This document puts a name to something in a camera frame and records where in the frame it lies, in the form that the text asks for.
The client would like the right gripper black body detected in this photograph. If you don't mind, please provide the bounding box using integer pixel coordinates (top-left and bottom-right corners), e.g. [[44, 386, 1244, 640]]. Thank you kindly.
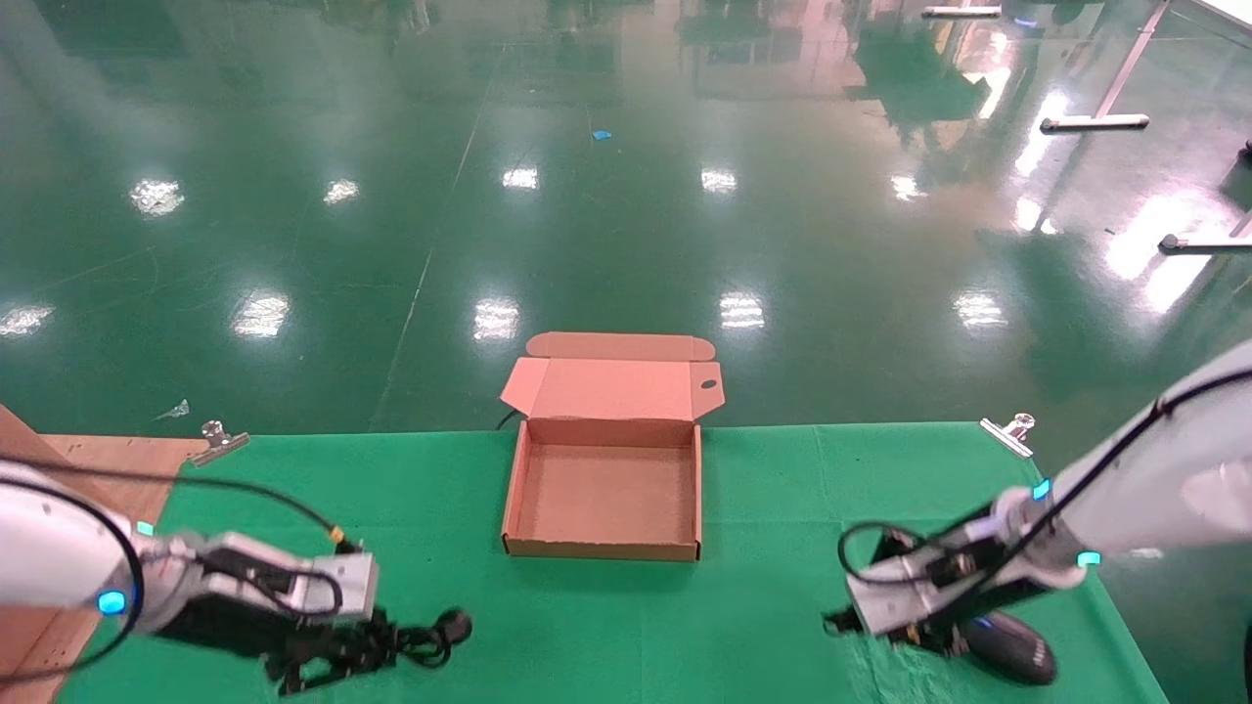
[[910, 575, 1072, 654]]

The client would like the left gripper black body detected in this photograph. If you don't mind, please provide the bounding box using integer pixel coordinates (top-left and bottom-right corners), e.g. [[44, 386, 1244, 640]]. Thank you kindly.
[[156, 594, 338, 668]]

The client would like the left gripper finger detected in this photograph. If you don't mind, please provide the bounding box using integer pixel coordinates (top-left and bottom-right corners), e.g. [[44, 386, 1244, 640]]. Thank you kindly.
[[264, 649, 394, 697], [328, 614, 402, 653]]

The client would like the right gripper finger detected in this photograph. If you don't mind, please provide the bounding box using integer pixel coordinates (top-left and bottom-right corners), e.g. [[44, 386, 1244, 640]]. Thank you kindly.
[[908, 628, 971, 659], [873, 528, 979, 573]]

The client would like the black computer mouse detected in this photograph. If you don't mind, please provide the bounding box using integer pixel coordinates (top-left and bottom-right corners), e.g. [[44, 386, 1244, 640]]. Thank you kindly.
[[961, 610, 1060, 686]]

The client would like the black power cord with plug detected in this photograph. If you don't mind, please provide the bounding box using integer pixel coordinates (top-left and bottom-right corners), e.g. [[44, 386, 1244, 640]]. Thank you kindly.
[[386, 607, 474, 672]]

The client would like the open brown cardboard box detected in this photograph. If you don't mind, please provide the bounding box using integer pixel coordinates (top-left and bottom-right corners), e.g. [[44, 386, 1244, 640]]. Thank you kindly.
[[501, 332, 726, 563]]

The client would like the silver metal clip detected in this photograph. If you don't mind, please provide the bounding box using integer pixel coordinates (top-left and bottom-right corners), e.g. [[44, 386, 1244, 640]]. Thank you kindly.
[[189, 420, 249, 468], [980, 413, 1035, 459]]

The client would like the green table cloth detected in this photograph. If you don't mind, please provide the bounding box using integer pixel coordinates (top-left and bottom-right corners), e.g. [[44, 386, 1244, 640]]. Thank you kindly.
[[57, 422, 1170, 704]]

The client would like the brown cardboard panel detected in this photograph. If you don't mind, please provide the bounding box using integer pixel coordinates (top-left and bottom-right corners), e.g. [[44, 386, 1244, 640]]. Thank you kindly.
[[0, 406, 60, 462]]

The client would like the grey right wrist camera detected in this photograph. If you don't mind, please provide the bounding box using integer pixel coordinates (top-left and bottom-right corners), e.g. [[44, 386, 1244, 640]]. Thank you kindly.
[[844, 533, 1004, 638]]

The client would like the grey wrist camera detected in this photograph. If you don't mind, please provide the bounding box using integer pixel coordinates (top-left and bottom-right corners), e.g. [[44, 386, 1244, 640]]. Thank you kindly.
[[844, 533, 1004, 638], [196, 531, 380, 624]]

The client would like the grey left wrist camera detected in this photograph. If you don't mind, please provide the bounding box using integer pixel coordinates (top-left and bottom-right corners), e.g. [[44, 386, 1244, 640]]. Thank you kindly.
[[196, 531, 380, 624]]

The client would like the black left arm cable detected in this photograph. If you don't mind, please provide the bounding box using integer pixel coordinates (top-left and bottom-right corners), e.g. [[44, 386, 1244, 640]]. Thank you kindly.
[[0, 456, 355, 685]]

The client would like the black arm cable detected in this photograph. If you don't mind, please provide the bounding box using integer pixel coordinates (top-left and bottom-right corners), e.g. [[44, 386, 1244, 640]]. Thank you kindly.
[[0, 456, 355, 685], [838, 370, 1252, 590]]

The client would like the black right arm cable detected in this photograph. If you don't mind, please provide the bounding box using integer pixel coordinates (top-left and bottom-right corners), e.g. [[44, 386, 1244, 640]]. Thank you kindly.
[[838, 370, 1252, 590]]

